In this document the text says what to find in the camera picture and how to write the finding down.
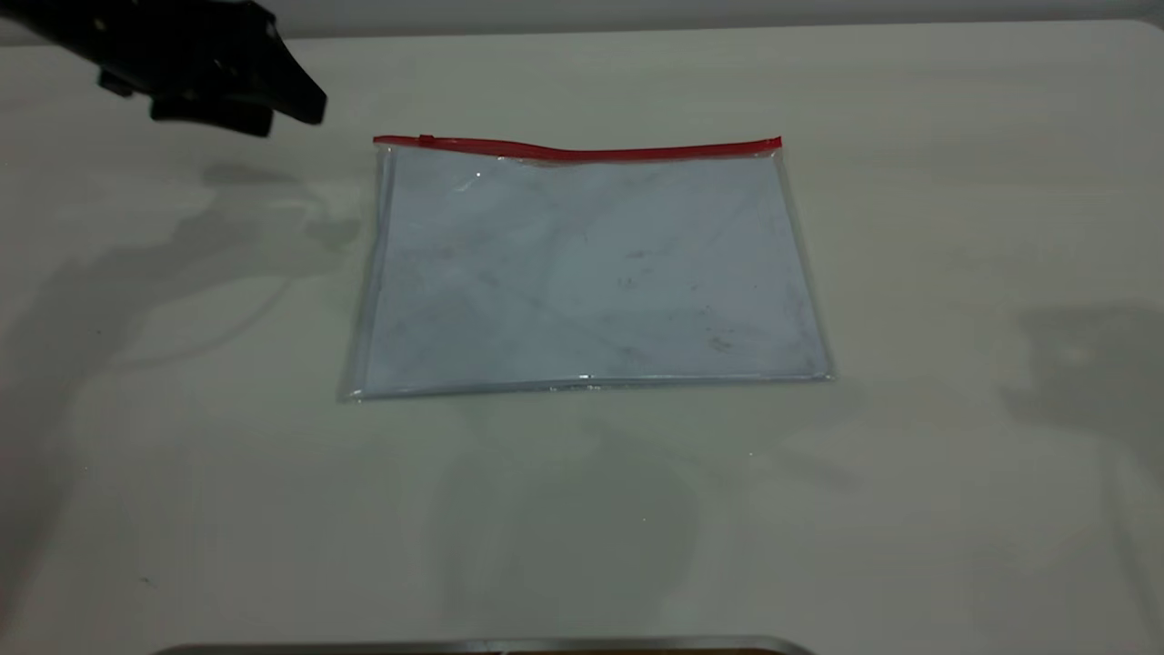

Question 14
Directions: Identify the clear plastic red-zipper bag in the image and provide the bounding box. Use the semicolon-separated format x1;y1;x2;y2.
341;135;834;402

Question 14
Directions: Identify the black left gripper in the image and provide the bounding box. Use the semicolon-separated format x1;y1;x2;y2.
55;0;328;138

